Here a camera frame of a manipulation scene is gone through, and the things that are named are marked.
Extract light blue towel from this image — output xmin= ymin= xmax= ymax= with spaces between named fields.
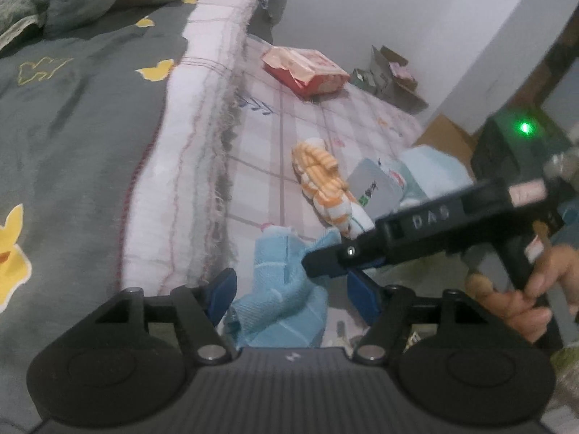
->
xmin=224 ymin=225 xmax=342 ymax=350

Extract white strawberry tissue pack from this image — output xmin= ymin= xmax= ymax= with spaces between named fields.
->
xmin=347 ymin=159 xmax=406 ymax=220

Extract person right hand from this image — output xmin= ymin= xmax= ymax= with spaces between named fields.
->
xmin=465 ymin=245 xmax=578 ymax=343

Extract white fuzzy blanket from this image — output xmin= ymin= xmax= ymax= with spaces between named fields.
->
xmin=118 ymin=0 xmax=258 ymax=295

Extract white plastic bag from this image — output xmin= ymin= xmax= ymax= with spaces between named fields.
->
xmin=378 ymin=145 xmax=473 ymax=210

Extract brown cardboard box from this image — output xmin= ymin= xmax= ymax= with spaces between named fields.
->
xmin=414 ymin=115 xmax=476 ymax=170

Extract orange striped socks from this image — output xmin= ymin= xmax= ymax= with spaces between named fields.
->
xmin=291 ymin=137 xmax=375 ymax=239

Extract small cardboard box with clothes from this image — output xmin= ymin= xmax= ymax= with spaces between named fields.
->
xmin=370 ymin=45 xmax=418 ymax=92

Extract dark green bedsheet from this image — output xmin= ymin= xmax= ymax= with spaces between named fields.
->
xmin=1 ymin=2 xmax=193 ymax=433

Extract red wet wipes pack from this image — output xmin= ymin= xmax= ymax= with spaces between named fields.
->
xmin=261 ymin=46 xmax=349 ymax=99

